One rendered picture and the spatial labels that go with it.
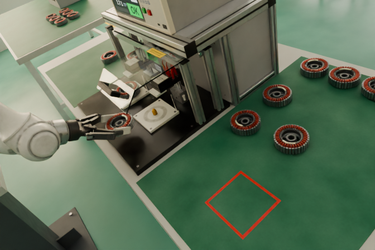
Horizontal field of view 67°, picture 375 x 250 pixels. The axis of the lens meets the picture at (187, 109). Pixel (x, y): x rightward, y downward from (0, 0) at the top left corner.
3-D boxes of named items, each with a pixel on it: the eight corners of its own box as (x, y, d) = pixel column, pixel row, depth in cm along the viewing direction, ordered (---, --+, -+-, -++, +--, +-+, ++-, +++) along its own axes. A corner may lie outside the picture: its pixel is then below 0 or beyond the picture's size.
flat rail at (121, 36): (184, 72, 97) (182, 64, 96) (110, 34, 141) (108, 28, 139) (187, 70, 98) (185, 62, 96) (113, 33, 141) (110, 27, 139)
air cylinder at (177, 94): (182, 104, 124) (179, 94, 121) (172, 97, 129) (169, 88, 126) (191, 98, 126) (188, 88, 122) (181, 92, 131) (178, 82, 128)
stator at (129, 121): (115, 142, 108) (111, 135, 106) (104, 129, 116) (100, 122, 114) (139, 125, 112) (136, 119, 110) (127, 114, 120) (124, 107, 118)
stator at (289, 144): (279, 128, 103) (278, 120, 100) (312, 134, 97) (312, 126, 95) (269, 150, 96) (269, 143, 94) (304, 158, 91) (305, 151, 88)
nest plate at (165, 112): (150, 133, 115) (149, 131, 114) (133, 118, 125) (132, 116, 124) (179, 113, 120) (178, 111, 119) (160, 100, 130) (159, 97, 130)
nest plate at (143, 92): (124, 110, 131) (123, 107, 131) (111, 97, 142) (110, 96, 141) (150, 92, 137) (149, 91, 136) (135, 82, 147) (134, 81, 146)
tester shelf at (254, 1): (187, 59, 92) (183, 46, 89) (104, 22, 139) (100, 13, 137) (275, 3, 107) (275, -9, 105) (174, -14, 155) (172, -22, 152)
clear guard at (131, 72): (126, 114, 88) (119, 100, 85) (97, 88, 105) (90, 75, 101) (203, 63, 100) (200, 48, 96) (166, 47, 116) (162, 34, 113)
